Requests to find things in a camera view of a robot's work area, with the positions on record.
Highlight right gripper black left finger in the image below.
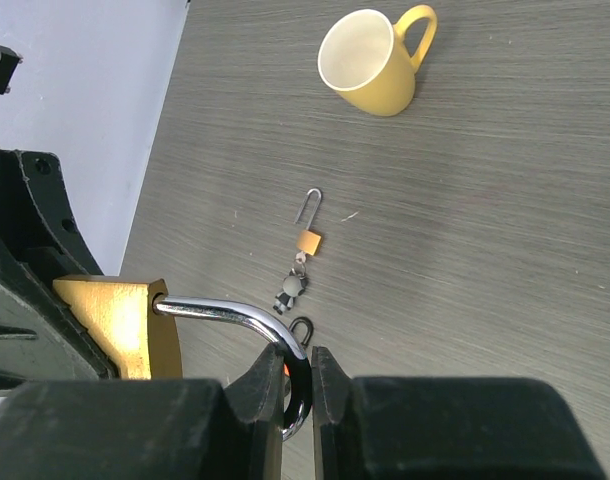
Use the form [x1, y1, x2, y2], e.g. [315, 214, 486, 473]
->
[0, 346, 283, 479]

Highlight large brass padlock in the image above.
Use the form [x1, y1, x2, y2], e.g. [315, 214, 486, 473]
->
[52, 275, 312, 440]

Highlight small brass padlock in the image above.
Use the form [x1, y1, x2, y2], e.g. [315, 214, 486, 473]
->
[294, 187, 323, 256]

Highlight yellow ceramic mug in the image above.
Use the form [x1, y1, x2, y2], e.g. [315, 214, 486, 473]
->
[317, 5, 438, 117]

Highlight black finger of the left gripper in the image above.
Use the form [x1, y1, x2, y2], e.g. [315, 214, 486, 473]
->
[0, 149, 102, 275]
[0, 222, 118, 397]

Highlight orange black padlock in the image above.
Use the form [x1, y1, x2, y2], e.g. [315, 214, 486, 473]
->
[289, 316, 314, 350]

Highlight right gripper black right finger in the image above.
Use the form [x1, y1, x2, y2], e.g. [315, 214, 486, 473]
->
[311, 347, 606, 479]

